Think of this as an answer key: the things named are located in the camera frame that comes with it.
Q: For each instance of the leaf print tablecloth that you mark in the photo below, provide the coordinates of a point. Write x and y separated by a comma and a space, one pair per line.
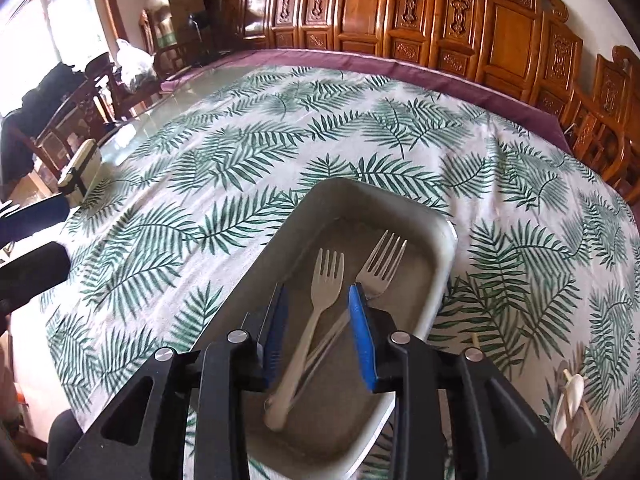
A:
350, 125

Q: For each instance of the window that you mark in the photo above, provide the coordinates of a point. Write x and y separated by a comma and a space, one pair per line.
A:
55, 30

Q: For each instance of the black garment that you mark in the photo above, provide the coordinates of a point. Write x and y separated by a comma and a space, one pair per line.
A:
45, 105

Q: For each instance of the white rectangular tray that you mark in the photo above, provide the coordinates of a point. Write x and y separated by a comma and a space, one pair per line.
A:
400, 280

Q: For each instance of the dark blue padded object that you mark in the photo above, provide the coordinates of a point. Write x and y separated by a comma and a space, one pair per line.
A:
35, 220

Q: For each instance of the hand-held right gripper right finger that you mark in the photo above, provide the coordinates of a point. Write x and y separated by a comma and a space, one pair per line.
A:
360, 335

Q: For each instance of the black rounded object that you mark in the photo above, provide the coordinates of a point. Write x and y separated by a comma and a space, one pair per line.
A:
35, 275

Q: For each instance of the person's black trouser leg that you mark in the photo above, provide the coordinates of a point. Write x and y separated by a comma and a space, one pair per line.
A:
65, 445

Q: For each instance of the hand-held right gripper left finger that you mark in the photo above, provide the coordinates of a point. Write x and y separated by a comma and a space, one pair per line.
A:
275, 335

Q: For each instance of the white plastic fork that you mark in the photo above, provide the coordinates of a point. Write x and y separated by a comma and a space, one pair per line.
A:
325, 290

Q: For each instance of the dark wooden chair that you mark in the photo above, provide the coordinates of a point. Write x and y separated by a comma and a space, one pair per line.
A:
100, 95

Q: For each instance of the metal fork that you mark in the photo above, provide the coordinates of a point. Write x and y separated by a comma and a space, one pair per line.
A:
382, 265

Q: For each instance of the wooden chopstick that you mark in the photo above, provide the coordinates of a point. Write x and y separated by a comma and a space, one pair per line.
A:
592, 425
475, 341

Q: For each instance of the clear plastic bag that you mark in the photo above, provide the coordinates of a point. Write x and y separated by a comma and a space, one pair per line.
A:
132, 65

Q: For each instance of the brown cardboard box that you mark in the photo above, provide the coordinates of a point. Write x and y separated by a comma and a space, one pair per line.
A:
187, 12

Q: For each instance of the plain white spoon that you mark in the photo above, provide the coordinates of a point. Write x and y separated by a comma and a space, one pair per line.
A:
575, 392

